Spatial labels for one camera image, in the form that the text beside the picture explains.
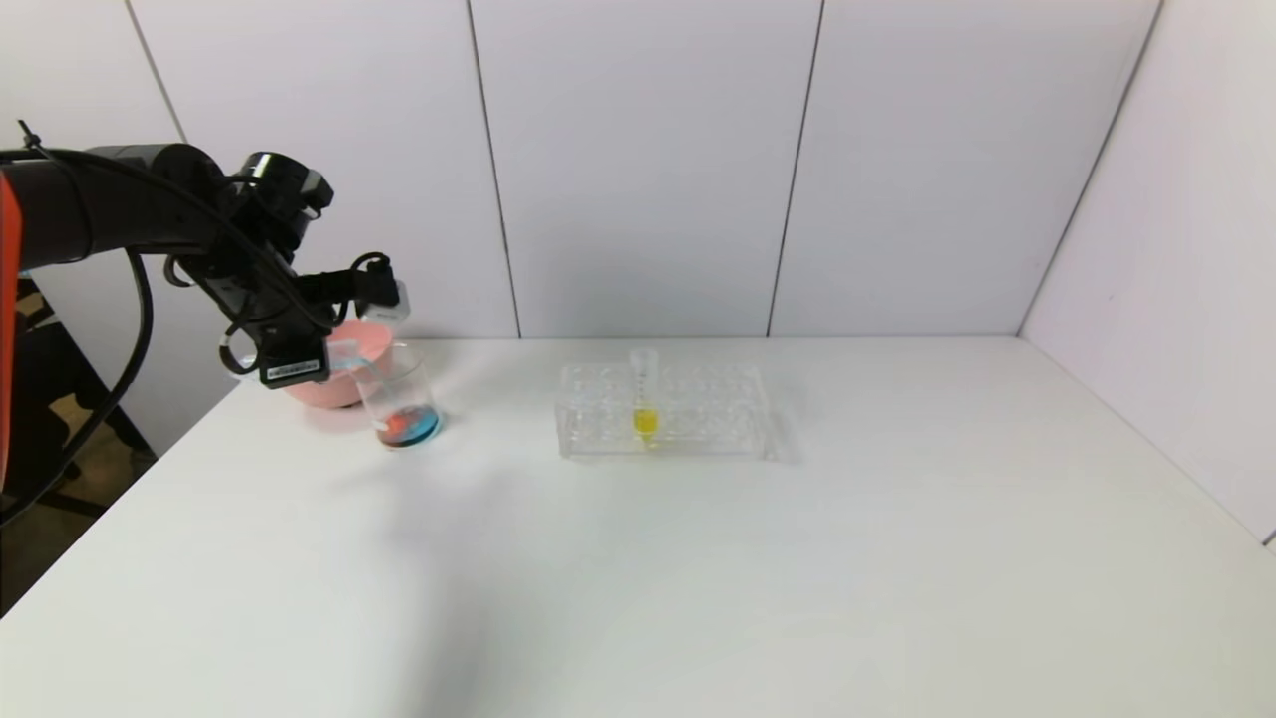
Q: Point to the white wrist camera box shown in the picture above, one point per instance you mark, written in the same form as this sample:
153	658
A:
391	309

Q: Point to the clear glass beaker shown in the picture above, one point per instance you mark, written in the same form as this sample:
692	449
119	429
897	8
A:
409	419

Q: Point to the test tube with yellow pigment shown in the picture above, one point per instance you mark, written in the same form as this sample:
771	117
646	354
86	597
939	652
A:
645	421

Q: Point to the pink plastic bowl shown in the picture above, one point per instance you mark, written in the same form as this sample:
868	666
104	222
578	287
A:
334	391

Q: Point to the orange and black left arm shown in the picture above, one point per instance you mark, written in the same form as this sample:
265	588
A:
100	199

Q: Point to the test tube with blue pigment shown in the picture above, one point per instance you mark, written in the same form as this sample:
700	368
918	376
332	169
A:
351	352

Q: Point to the clear acrylic test tube rack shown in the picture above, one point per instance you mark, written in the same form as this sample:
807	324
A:
718	419

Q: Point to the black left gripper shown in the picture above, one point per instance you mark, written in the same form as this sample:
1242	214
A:
294	367

